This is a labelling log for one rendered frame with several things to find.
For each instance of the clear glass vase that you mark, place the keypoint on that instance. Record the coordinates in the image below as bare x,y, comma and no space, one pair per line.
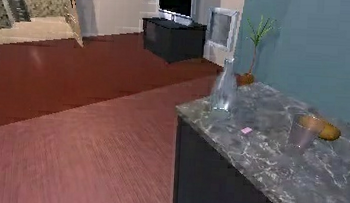
224,88

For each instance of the black television stand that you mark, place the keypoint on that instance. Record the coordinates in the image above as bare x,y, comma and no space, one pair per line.
173,39

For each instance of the small pink card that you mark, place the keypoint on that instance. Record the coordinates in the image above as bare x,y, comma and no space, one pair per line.
247,130

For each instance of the white framed window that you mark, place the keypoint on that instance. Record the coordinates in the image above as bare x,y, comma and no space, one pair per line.
221,28

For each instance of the green plant in brown pot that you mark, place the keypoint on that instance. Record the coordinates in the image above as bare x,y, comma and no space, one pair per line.
253,60

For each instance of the black television set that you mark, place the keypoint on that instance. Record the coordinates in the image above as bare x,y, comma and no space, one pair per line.
175,2

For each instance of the black counter with marble top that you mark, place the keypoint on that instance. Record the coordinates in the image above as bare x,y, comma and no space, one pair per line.
279,168

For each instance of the clear drinking glass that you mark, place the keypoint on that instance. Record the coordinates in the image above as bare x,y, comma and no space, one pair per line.
302,132

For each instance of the tan room door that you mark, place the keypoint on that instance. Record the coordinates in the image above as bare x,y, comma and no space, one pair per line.
74,17

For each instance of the brown potato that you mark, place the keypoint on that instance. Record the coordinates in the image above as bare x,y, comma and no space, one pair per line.
329,131

